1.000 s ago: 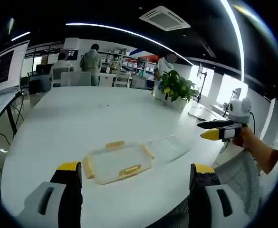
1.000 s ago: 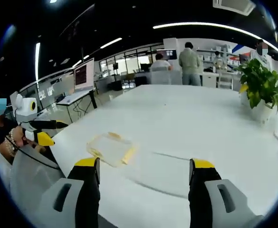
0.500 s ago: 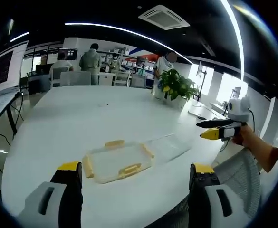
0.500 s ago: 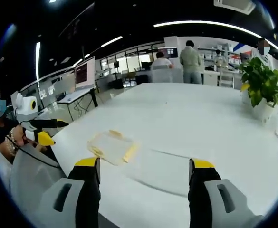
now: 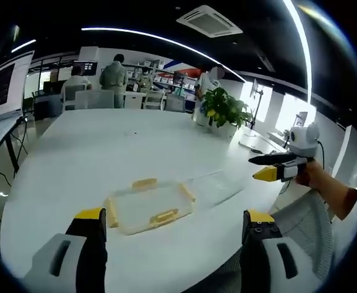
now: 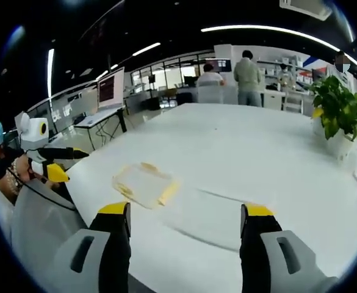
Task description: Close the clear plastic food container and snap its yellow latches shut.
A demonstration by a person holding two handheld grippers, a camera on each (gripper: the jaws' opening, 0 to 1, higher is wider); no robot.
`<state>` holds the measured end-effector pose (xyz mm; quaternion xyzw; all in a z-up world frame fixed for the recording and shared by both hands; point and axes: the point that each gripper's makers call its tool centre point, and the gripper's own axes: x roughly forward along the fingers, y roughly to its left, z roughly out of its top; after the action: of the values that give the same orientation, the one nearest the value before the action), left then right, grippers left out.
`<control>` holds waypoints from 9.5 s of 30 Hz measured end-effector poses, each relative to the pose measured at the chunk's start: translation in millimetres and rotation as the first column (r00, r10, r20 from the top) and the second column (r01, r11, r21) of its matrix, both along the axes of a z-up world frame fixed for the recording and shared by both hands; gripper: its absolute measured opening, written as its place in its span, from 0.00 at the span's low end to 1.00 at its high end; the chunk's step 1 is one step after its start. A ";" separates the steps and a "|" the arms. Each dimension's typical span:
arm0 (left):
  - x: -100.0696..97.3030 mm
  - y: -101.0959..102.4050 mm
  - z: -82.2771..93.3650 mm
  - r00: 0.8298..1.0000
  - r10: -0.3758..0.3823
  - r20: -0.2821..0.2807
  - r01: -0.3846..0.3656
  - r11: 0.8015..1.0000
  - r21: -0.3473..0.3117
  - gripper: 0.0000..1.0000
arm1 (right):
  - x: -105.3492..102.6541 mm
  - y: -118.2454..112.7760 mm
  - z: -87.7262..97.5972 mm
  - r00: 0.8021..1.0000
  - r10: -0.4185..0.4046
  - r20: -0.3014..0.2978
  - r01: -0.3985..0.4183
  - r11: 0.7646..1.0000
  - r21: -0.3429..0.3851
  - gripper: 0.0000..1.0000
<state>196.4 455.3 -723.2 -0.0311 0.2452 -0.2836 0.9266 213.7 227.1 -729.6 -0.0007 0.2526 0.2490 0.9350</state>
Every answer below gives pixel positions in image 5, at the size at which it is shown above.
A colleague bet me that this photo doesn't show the long ceiling light strip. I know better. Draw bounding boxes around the long ceiling light strip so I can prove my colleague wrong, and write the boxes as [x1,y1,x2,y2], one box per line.
[282,0,314,106]
[81,27,246,82]

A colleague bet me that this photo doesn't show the ceiling air conditioner vent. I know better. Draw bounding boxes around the ceiling air conditioner vent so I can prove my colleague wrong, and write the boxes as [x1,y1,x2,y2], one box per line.
[176,4,243,38]

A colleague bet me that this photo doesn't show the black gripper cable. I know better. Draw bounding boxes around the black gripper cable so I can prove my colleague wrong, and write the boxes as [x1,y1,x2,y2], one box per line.
[316,139,326,167]

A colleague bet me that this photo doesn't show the white chair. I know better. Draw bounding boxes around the white chair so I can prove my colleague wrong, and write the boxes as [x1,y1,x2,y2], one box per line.
[73,89,115,110]
[142,89,167,111]
[165,92,187,114]

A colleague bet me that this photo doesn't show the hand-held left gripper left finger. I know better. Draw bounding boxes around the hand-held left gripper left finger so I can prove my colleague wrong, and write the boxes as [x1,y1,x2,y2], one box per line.
[23,207,109,293]

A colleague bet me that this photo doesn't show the person's right hand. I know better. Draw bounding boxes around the person's right hand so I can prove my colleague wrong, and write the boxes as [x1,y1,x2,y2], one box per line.
[294,158,332,192]

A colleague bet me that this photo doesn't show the person's white shirt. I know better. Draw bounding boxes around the person's white shirt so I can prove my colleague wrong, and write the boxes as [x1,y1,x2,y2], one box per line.
[329,148,357,269]

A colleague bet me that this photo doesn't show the clear lid with yellow buckles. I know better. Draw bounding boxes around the clear lid with yellow buckles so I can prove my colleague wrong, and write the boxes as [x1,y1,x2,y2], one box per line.
[104,176,198,236]

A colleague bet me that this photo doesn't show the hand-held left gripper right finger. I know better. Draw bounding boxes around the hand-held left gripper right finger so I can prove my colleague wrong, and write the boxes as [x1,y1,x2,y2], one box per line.
[241,209,335,293]

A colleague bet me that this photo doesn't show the large computer monitor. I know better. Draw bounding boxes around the large computer monitor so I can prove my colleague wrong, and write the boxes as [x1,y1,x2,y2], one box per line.
[0,50,35,123]

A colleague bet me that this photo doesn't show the green potted plant white pot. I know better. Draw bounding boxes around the green potted plant white pot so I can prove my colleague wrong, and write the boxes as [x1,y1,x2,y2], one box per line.
[195,86,254,137]

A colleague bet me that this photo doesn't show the white keyboard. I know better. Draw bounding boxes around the white keyboard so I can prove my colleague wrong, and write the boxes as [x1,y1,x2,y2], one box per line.
[237,133,286,154]

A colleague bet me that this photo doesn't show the grey mesh office chair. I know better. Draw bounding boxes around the grey mesh office chair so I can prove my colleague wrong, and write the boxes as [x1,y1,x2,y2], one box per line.
[217,188,335,293]

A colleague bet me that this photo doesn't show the wall screen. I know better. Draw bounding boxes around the wall screen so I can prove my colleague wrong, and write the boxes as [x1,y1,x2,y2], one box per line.
[72,60,99,78]

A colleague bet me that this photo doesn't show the storage shelves with boxes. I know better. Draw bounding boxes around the storage shelves with boxes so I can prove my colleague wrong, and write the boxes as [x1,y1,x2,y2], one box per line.
[125,59,202,96]

